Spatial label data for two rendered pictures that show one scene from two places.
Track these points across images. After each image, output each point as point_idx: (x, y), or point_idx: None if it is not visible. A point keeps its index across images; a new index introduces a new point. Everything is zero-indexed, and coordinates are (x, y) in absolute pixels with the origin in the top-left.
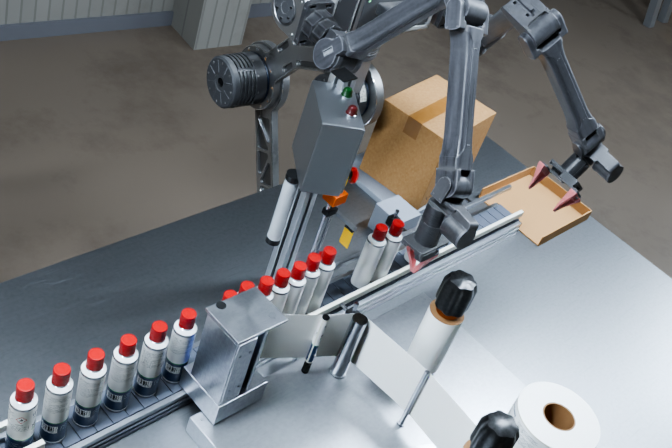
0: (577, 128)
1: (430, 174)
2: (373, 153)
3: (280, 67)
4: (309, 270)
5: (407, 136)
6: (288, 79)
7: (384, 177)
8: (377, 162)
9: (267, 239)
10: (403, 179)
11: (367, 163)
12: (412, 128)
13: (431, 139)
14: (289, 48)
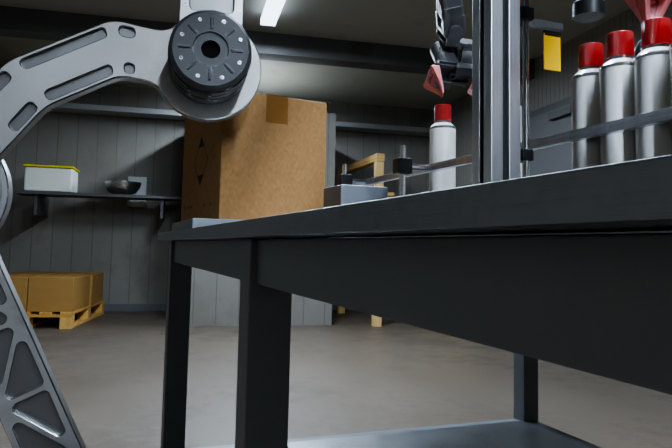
0: None
1: (322, 160)
2: (234, 180)
3: (2, 127)
4: (634, 54)
5: (274, 125)
6: (5, 163)
7: (263, 207)
8: (245, 190)
9: (597, 3)
10: (290, 191)
11: (230, 202)
12: (277, 109)
13: (307, 111)
14: (15, 80)
